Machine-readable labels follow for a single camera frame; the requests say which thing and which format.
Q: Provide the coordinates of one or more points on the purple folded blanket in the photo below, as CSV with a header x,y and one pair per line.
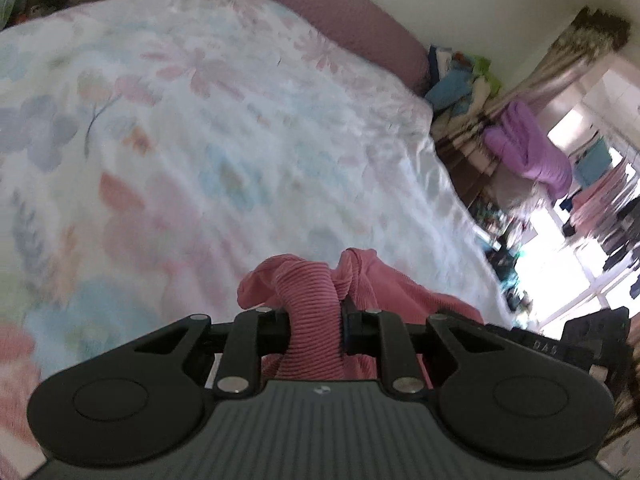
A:
x,y
520,144

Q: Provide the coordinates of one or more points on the pink turtleneck sweater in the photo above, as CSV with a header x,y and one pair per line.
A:
x,y
311,292

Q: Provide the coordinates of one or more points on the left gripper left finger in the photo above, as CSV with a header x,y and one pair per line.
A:
x,y
253,335

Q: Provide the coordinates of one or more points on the floral white duvet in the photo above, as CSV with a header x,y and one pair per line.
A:
x,y
153,152

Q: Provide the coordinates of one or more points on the blue clothes pile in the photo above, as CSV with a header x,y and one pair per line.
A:
x,y
452,75

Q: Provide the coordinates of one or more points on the brown patterned curtain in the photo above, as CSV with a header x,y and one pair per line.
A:
x,y
591,36

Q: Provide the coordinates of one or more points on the mauve padded headboard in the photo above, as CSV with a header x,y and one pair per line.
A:
x,y
365,29

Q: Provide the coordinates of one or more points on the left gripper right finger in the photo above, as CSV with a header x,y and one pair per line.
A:
x,y
394,344

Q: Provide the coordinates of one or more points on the teal hanging towel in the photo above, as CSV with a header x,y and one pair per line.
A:
x,y
593,164

